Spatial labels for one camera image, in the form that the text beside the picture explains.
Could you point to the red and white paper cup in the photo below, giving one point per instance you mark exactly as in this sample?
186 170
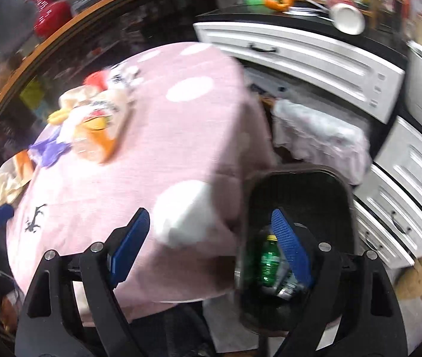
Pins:
348 16

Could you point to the orange peel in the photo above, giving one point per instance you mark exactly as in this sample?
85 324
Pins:
278 3

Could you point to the clear bread bag orange print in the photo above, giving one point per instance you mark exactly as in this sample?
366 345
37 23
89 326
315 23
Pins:
95 126

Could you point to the crumpled white tissue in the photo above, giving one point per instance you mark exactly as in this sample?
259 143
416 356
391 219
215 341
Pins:
125 74

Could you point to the white wide drawer cabinet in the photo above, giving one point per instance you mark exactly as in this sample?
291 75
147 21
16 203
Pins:
300 55

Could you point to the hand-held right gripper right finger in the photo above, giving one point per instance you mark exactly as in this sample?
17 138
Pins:
289 245

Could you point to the curved wooden counter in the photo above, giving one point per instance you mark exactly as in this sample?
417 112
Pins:
47 44

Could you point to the green flat item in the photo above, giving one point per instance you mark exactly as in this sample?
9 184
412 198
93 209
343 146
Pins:
254 1

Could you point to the beige paper bag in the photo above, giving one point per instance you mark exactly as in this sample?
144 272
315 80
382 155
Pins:
4 178

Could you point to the purple wrapper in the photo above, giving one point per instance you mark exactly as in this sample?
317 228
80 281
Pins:
49 152

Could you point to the yellow wrapper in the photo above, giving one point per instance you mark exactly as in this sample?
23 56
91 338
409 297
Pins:
58 116

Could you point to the black trash bin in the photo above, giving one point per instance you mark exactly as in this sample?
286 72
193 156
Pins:
307 197

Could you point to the red tin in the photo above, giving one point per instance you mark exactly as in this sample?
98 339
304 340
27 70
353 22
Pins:
50 7

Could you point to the pink polka dot blanket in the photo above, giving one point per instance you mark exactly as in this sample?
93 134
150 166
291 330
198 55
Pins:
181 137

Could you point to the green plastic bottle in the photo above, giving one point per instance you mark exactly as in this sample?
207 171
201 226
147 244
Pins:
270 264

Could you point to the white stacked drawer unit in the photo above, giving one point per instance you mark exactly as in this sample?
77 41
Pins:
400 178

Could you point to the crushed metal can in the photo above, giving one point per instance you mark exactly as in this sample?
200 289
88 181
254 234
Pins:
289 287

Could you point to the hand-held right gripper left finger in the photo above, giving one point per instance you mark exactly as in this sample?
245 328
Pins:
132 238

